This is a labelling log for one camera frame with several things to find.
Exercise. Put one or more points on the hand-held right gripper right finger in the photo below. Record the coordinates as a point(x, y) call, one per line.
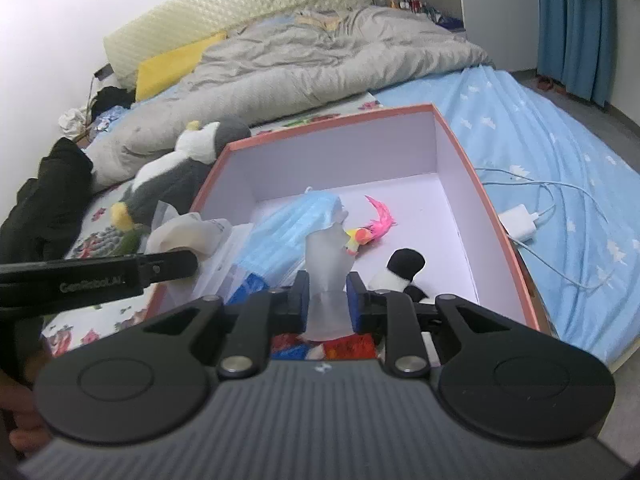
point(356, 305)

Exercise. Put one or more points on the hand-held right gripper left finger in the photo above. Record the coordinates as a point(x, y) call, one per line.
point(301, 305)

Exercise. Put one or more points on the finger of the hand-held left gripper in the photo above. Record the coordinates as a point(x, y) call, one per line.
point(170, 266)

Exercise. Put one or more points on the red foil packet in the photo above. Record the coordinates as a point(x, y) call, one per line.
point(350, 346)

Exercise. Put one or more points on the clear plastic bag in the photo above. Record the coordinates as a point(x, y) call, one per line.
point(325, 270)

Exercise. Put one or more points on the small panda plush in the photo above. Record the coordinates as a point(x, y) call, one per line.
point(405, 265)

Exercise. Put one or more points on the blue face mask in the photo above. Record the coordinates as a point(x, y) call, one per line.
point(290, 225)

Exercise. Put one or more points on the pink cardboard shoebox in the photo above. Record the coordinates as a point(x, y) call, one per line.
point(350, 150)

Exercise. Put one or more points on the person's left hand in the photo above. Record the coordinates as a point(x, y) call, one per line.
point(20, 415)

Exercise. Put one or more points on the green plush stem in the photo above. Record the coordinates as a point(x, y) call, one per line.
point(131, 241)

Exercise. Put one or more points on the grey white penguin plush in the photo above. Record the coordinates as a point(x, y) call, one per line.
point(170, 175)

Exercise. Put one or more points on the black clothing pile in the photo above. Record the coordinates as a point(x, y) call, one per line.
point(45, 195)

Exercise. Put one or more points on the blue printed cloth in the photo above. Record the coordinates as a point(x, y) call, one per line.
point(111, 116)

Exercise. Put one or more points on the crumpled white cloth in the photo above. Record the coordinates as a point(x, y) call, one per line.
point(74, 121)

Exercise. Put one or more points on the small black garment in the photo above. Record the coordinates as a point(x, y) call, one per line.
point(112, 99)

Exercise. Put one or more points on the white charger adapter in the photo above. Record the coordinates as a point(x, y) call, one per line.
point(517, 222)

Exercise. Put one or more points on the yellow pillow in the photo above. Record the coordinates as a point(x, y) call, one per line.
point(175, 65)

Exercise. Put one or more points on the grey duvet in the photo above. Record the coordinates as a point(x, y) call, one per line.
point(300, 75)

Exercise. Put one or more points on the light blue bed sheet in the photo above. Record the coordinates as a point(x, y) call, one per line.
point(550, 125)

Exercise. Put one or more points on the cream padded headboard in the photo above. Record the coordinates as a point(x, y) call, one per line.
point(240, 5)

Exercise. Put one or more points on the row of small bottles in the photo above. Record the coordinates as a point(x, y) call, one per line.
point(406, 3)

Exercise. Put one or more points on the grey white wardrobe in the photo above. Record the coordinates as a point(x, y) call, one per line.
point(490, 0)

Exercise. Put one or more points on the blue curtain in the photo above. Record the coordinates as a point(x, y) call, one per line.
point(575, 25)

